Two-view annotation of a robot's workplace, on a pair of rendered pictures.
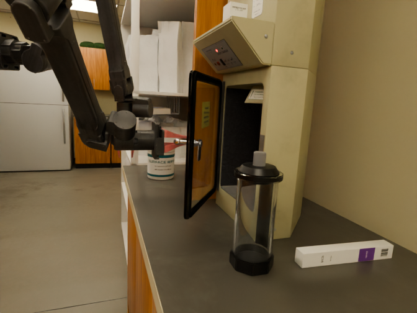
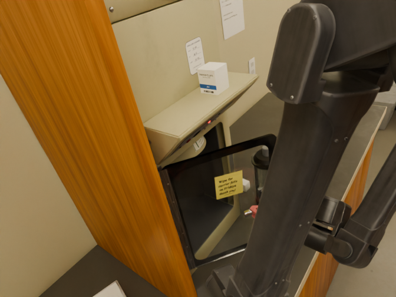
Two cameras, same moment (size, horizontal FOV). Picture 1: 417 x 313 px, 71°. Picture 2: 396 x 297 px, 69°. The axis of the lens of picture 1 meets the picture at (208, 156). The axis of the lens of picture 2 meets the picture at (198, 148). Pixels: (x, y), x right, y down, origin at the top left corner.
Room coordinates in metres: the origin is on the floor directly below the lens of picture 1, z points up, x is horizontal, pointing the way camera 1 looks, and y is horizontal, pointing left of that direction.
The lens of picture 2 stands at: (1.19, 0.51, 1.78)
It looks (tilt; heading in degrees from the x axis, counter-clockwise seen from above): 33 degrees down; 244
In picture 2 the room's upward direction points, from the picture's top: 12 degrees counter-clockwise
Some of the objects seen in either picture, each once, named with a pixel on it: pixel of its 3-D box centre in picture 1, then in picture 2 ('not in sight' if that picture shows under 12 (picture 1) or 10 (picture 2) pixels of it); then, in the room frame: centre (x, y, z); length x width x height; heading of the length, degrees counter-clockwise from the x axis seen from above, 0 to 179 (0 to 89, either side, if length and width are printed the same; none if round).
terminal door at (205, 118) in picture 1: (205, 142); (228, 208); (0.90, 0.01, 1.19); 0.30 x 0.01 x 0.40; 164
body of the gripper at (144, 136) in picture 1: (146, 140); not in sight; (0.82, 0.18, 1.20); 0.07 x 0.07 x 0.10; 19
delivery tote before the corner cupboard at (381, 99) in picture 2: not in sight; (363, 104); (-1.62, -1.08, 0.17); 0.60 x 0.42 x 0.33; 108
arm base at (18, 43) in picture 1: (16, 52); not in sight; (1.08, 0.70, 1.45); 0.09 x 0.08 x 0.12; 174
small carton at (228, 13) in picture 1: (234, 17); (213, 78); (0.85, -0.05, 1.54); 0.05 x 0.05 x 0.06; 20
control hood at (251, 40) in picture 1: (226, 51); (207, 116); (0.89, -0.04, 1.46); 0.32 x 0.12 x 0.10; 20
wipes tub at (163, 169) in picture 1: (161, 161); not in sight; (1.40, 0.23, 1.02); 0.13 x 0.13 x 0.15
